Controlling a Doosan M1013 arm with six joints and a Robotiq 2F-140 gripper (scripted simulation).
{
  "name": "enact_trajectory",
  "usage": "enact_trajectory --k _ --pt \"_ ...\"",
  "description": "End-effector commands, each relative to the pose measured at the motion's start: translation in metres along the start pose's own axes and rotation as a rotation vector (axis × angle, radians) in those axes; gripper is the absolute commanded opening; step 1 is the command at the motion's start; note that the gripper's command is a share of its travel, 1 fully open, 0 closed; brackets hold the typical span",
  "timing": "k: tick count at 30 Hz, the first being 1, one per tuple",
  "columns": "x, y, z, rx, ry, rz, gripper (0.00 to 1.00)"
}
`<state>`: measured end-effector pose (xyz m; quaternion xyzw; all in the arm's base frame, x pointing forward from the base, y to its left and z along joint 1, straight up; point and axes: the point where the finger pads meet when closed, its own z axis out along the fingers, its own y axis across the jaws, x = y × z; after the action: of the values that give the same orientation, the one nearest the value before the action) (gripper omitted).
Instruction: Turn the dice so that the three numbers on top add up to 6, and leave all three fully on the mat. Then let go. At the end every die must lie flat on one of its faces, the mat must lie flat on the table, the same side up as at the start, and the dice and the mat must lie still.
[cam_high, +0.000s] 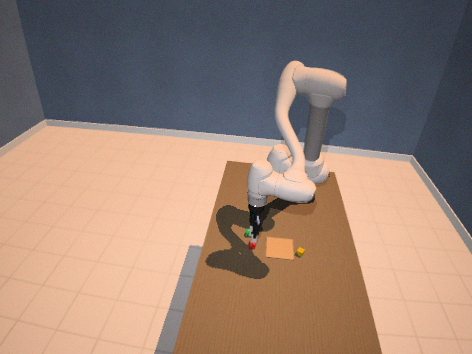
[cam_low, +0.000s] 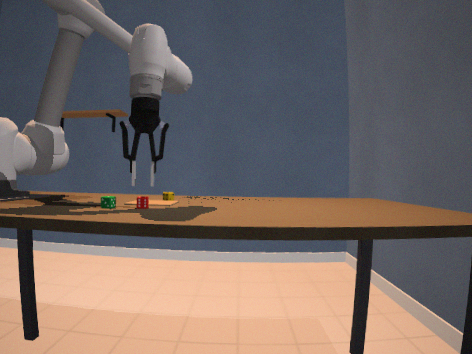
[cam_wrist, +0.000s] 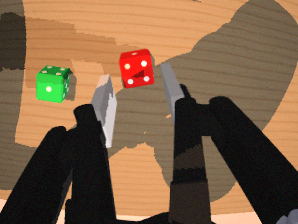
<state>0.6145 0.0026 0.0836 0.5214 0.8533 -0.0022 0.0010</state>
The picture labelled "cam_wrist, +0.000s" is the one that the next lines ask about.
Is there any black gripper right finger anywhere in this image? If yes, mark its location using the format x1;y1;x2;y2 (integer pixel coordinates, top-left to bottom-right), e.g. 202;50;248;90
160;63;298;224

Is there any green die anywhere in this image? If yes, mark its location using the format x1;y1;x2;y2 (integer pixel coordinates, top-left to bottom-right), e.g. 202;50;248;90
36;65;70;103

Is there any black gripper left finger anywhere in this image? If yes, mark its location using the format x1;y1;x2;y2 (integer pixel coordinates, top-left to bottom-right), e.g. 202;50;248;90
0;74;117;224

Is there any red die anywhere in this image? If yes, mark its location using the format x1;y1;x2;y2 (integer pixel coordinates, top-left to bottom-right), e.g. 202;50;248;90
119;49;154;88

